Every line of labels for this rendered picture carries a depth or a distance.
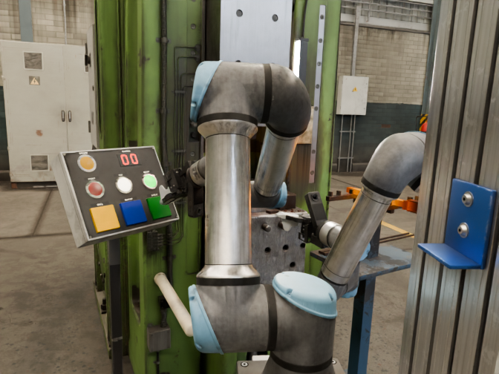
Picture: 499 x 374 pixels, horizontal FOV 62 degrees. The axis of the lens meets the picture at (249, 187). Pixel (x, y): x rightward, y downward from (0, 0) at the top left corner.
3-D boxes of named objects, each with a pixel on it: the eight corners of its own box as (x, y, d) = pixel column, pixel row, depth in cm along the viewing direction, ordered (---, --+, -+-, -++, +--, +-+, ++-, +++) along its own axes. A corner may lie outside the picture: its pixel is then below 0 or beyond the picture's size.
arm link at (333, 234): (348, 266, 114) (350, 237, 112) (324, 253, 123) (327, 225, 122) (370, 263, 117) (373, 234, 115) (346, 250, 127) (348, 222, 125)
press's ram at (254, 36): (305, 103, 174) (311, 1, 166) (218, 100, 158) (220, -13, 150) (261, 102, 212) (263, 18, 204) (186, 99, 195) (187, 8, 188)
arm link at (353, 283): (320, 298, 119) (323, 261, 117) (336, 285, 128) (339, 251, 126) (347, 306, 114) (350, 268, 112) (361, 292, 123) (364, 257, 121)
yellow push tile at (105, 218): (120, 227, 127) (113, 204, 128) (98, 232, 121) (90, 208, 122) (118, 228, 128) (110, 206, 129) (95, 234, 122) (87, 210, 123)
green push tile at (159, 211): (172, 215, 142) (165, 194, 143) (154, 219, 136) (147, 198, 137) (169, 217, 143) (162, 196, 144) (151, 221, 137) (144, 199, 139)
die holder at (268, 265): (302, 308, 187) (308, 211, 178) (223, 324, 171) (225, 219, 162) (249, 263, 237) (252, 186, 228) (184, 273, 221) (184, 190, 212)
